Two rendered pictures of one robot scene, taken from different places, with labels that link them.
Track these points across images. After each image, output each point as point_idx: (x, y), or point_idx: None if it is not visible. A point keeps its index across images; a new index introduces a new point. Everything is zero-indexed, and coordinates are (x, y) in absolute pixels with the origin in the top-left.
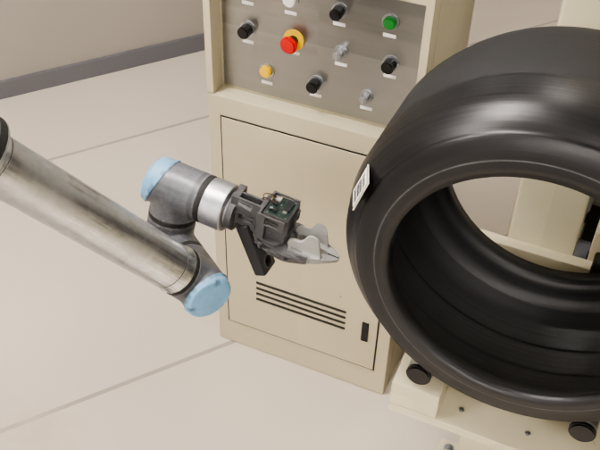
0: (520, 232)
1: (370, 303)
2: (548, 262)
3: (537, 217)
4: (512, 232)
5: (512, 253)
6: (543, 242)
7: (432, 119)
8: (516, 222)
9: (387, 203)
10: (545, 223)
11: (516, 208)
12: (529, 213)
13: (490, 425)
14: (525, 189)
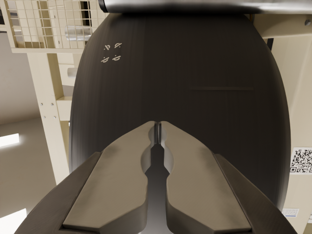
0: (300, 47)
1: (69, 126)
2: (272, 30)
3: (287, 69)
4: (306, 43)
5: (293, 27)
6: (286, 42)
7: None
8: (301, 58)
9: None
10: (282, 64)
11: (299, 75)
12: (290, 72)
13: None
14: (290, 98)
